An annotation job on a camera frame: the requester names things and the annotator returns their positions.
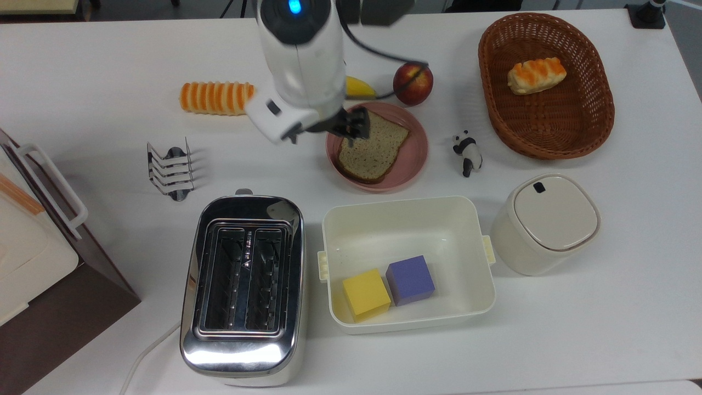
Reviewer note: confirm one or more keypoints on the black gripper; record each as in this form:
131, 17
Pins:
329, 123

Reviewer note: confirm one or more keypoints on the brown bread slice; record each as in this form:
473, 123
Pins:
378, 151

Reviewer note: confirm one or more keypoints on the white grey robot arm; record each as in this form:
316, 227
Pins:
299, 60

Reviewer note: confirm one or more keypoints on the pink plate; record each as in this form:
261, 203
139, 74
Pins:
414, 159

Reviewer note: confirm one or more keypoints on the long orange striped bread roll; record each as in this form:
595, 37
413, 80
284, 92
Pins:
216, 99

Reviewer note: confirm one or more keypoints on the small orange striped bread roll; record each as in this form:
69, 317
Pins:
536, 75

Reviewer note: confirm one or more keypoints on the cream plastic bread box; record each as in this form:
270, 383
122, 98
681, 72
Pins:
27, 252

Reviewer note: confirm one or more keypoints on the yellow banana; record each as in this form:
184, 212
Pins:
359, 88

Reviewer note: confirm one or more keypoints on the red apple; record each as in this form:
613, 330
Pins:
412, 83

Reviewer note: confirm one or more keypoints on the panda figurine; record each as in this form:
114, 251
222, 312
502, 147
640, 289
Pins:
469, 153

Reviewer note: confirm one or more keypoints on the white plastic container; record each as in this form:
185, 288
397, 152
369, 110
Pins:
406, 230

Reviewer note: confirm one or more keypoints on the purple foam cube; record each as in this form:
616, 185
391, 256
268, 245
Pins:
410, 280

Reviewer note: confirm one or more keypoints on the yellow foam cube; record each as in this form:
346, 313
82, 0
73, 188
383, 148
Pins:
366, 293

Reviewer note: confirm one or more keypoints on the metal toast rack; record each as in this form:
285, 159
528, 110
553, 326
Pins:
171, 170

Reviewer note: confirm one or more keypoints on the brown wicker basket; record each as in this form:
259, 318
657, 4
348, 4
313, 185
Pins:
548, 126

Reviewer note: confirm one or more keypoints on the cream chrome toaster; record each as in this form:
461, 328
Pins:
244, 285

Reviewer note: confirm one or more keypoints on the white lidded canister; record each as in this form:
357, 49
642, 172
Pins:
548, 225

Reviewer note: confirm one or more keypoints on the black camera stand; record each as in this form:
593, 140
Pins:
647, 15

